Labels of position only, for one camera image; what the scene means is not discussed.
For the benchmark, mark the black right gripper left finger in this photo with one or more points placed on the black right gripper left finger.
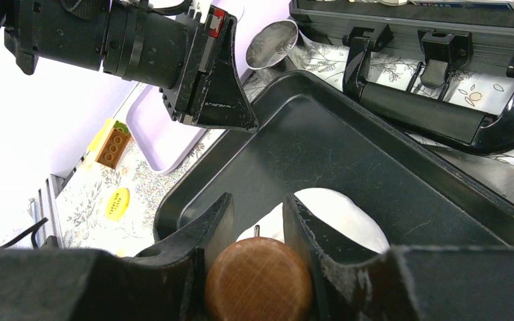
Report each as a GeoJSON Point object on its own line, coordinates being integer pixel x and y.
{"type": "Point", "coordinates": [163, 282]}

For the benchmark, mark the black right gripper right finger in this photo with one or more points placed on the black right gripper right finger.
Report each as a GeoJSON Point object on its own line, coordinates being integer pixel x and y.
{"type": "Point", "coordinates": [351, 282]}

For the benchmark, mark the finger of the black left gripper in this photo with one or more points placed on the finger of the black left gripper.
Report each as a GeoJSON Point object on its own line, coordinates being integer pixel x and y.
{"type": "Point", "coordinates": [223, 97]}

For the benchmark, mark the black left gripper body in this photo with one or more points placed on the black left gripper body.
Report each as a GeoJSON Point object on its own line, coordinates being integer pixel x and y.
{"type": "Point", "coordinates": [86, 34]}

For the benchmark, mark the wooden rolling pin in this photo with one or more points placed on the wooden rolling pin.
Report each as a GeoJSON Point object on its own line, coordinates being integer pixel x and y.
{"type": "Point", "coordinates": [258, 278]}

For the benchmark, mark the black baking tray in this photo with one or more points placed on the black baking tray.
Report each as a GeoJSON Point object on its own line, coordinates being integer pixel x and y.
{"type": "Point", "coordinates": [311, 135]}

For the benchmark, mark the white dough disc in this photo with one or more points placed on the white dough disc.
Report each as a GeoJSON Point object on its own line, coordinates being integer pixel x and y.
{"type": "Point", "coordinates": [333, 208]}

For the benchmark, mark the purple plastic tray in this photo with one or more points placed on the purple plastic tray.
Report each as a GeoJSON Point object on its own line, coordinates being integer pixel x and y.
{"type": "Point", "coordinates": [164, 133]}

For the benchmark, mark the yellow round token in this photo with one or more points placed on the yellow round token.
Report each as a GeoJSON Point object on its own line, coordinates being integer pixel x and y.
{"type": "Point", "coordinates": [117, 204]}

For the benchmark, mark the orange toy sandwich block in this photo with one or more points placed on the orange toy sandwich block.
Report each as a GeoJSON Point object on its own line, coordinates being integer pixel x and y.
{"type": "Point", "coordinates": [108, 145]}

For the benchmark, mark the black poker chip case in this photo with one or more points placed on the black poker chip case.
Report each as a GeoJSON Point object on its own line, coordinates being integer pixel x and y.
{"type": "Point", "coordinates": [443, 40]}

